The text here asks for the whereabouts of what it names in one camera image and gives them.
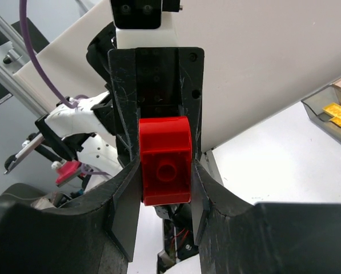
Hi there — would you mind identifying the red lego brick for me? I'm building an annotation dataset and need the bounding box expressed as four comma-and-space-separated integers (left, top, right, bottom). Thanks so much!
139, 116, 192, 206

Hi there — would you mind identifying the clear compartment organizer tray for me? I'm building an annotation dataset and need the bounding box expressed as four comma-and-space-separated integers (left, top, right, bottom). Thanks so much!
301, 84, 341, 144

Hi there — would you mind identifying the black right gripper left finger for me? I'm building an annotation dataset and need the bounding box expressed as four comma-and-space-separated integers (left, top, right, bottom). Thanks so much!
0, 159, 142, 273

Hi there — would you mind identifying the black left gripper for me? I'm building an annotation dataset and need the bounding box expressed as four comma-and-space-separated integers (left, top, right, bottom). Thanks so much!
110, 0, 180, 29

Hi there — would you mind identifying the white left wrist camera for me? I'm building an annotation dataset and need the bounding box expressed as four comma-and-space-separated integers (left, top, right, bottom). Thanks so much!
115, 12, 179, 49

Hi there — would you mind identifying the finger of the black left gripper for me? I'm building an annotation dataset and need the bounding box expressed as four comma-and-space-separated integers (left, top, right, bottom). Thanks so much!
108, 49, 139, 167
178, 47, 204, 160

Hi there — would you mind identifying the aluminium front rail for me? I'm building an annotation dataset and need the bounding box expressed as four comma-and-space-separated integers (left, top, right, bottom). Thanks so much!
0, 15, 49, 116

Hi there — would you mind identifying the yellow long lego brick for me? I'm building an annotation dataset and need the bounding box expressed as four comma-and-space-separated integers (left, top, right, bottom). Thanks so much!
323, 103, 341, 127

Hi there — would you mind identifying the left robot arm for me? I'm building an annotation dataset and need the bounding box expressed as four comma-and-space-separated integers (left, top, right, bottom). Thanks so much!
36, 1, 204, 182

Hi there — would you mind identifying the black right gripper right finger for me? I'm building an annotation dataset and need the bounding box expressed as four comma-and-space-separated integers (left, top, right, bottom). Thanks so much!
191, 160, 341, 273

